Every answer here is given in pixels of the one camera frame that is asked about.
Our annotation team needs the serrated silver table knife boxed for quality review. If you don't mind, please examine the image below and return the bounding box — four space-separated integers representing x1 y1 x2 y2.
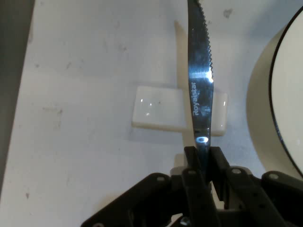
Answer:
187 0 215 171

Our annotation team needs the white plate with dark rim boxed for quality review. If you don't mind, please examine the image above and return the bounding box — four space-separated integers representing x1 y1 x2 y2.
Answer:
246 4 303 179

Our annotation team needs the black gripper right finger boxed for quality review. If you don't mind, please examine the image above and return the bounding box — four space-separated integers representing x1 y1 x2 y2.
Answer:
209 146 303 227

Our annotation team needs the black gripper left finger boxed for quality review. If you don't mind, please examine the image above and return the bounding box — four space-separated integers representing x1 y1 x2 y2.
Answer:
80 146 222 227

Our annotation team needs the white ceramic cutlery rest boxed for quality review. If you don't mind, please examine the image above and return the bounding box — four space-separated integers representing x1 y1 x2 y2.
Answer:
131 85 229 137

